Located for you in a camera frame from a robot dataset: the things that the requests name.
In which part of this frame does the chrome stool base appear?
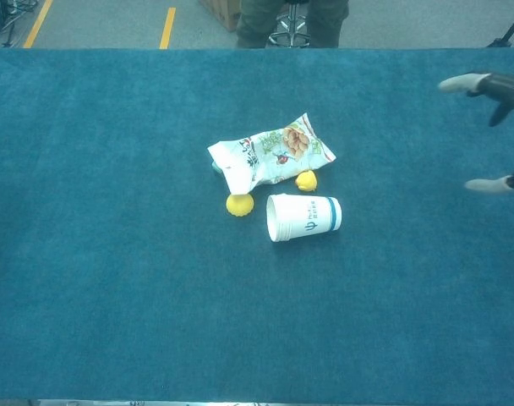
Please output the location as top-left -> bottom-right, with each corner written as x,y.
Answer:
268,0 -> 311,47

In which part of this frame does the teal carpet table cover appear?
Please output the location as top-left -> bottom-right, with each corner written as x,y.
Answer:
0,47 -> 514,402

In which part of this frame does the white snack bag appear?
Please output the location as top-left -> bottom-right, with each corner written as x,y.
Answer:
206,112 -> 337,196

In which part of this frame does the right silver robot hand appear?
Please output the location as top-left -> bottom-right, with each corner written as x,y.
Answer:
437,71 -> 514,195

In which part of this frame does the metal frame clutter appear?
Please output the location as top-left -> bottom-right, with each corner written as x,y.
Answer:
0,0 -> 41,47

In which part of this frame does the black tripod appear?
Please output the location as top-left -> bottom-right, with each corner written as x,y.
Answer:
487,3 -> 514,48

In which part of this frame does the yellow dome cap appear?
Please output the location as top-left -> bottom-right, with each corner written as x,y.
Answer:
225,192 -> 254,218

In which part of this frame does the short yellow floor tape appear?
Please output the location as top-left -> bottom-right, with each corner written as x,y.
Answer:
158,7 -> 177,50

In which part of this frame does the white paper cup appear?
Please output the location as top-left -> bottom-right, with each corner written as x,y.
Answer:
265,193 -> 342,243

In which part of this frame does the person in olive trousers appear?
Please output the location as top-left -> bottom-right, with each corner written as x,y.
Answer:
235,0 -> 350,49

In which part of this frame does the long yellow floor tape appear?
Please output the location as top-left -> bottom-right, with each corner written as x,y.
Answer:
23,0 -> 54,49

